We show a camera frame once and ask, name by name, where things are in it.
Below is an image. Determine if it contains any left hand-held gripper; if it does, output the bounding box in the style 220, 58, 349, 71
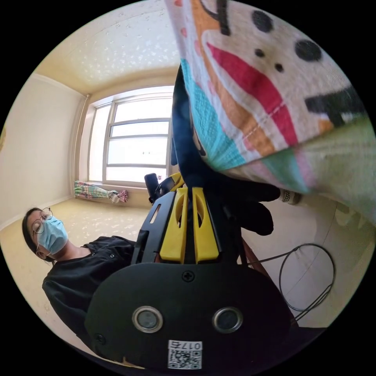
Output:
149, 172, 185, 204

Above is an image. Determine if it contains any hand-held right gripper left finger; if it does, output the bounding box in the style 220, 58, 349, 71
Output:
159, 187, 189, 264

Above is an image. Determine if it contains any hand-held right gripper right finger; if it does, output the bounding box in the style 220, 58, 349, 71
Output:
192, 187, 222, 264

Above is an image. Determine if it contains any window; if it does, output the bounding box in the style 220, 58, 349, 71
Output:
87, 86, 176, 188

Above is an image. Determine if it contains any striped pastel curtain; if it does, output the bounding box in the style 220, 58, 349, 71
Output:
73, 180, 129, 204

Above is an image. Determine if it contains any person's body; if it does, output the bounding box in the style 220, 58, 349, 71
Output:
22, 207, 142, 349

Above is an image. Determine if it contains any bed with colourful printed sheet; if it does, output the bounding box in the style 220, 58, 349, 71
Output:
164, 0, 376, 227

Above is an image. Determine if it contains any black cable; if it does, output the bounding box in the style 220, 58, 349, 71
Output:
248, 243, 336, 321

